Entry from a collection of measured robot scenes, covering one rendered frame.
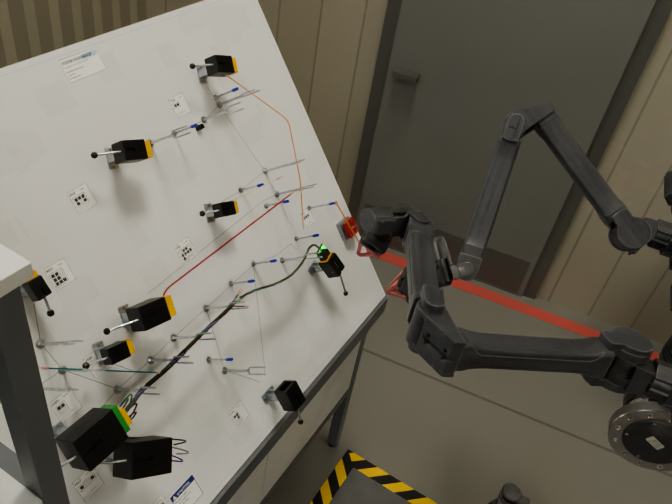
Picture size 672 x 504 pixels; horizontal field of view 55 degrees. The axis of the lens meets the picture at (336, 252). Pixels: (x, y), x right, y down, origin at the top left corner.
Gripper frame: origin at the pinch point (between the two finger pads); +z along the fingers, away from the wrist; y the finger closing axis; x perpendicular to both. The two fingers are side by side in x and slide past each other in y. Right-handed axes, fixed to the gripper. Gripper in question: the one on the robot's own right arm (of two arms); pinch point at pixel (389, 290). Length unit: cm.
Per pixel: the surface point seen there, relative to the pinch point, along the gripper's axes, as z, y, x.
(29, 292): 4, 63, -68
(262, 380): 19.1, 36.2, -10.4
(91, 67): 4, 17, -91
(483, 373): 67, -69, 115
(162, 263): 12, 35, -51
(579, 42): -16, -159, 21
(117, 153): 0, 30, -75
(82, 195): 7, 39, -74
